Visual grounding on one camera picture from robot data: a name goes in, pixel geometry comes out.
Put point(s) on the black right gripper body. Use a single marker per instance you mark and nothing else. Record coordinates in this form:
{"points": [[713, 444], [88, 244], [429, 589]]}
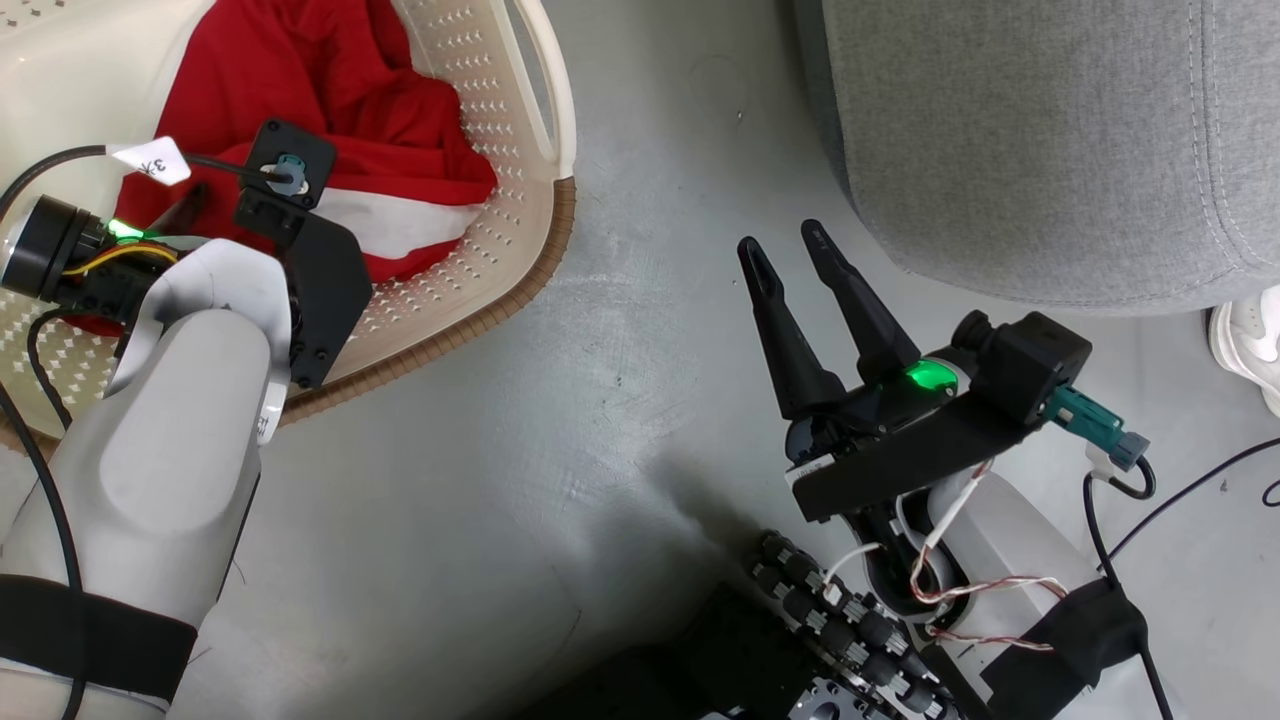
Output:
{"points": [[880, 410]]}

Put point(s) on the black camera bracket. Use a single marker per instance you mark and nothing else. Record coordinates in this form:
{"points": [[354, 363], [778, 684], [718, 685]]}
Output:
{"points": [[325, 290], [900, 470]]}

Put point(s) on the black left camera bracket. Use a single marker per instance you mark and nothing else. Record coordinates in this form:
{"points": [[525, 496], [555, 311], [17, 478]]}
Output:
{"points": [[325, 290]]}

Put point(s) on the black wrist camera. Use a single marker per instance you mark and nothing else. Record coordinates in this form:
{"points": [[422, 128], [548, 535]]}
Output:
{"points": [[1030, 365], [285, 180]]}

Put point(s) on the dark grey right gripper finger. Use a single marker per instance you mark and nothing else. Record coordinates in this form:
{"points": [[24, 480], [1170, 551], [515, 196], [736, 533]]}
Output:
{"points": [[865, 320], [790, 350]]}

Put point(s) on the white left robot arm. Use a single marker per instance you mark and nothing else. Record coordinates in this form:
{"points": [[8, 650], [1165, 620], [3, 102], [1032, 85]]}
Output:
{"points": [[170, 450]]}

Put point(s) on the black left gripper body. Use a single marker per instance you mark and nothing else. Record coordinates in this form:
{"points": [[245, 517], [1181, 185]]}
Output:
{"points": [[55, 250]]}

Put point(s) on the grey fabric sofa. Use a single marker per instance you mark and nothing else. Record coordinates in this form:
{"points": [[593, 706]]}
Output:
{"points": [[1050, 130]]}

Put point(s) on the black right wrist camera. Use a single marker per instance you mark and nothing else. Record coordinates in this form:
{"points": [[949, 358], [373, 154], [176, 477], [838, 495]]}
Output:
{"points": [[1030, 365]]}

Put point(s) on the red and white garment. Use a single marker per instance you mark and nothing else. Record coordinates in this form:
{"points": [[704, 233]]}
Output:
{"points": [[350, 100]]}

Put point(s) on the white shoe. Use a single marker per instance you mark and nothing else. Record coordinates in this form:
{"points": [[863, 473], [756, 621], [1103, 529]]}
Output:
{"points": [[1250, 340]]}

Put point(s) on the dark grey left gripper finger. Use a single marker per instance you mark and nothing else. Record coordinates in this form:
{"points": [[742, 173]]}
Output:
{"points": [[190, 207]]}

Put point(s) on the cream perforated laundry basket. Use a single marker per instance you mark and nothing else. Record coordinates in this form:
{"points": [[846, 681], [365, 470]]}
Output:
{"points": [[480, 260]]}

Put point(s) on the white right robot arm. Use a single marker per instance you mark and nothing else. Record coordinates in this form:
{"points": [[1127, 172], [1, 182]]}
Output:
{"points": [[1010, 540]]}

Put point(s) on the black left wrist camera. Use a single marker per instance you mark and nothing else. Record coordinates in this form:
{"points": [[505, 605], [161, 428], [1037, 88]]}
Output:
{"points": [[285, 180]]}

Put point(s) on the black right camera bracket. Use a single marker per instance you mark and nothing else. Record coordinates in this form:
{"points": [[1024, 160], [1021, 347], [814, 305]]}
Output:
{"points": [[900, 470]]}

